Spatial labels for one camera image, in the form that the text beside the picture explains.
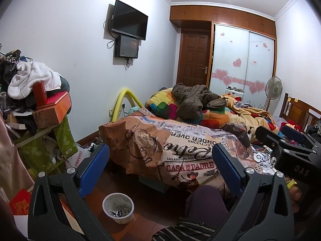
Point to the brown wooden door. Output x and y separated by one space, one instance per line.
193 55

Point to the white case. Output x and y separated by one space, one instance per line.
234 92

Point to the red box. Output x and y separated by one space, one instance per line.
40 94

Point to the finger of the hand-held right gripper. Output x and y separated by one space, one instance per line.
293 131
270 138

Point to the pile of dark clothes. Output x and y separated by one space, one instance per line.
7 72

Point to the red plush toy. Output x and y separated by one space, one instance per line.
288 125

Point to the frosted sliding wardrobe door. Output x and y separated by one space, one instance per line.
262 62
229 52

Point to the white towel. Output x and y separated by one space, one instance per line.
32 75

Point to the pink heart stickers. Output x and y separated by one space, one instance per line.
222 74

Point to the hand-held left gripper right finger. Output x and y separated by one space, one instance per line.
230 170

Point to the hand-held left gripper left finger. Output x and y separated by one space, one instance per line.
94 170

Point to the white plastic bucket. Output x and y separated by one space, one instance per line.
120 220

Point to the white pump bottle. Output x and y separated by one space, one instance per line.
250 134

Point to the yellow foam tube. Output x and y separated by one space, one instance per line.
117 100

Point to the black wall television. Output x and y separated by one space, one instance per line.
129 20

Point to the pinkish brown cloth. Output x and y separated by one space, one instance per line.
10 160

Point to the printed blanket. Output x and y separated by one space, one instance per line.
150 145

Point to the orange box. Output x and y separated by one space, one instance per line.
59 103

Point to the person's right hand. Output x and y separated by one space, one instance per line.
296 194

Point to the red paper bag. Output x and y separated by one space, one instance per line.
20 203

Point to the person's left leg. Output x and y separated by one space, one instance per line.
205 202

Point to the dark grey bag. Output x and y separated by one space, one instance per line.
64 85

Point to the striped garment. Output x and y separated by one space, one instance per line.
180 231

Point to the wooden overhead cabinet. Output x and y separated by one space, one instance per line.
220 15

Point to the olive padded jacket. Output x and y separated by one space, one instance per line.
190 103

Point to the standing fan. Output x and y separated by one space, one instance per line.
273 86

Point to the tan fleece blanket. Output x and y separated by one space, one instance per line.
255 118

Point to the white plastic shopping bag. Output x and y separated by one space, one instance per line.
76 159

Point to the colourful checked quilt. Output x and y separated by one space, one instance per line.
160 103

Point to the teal cloth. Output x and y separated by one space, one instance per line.
134 110

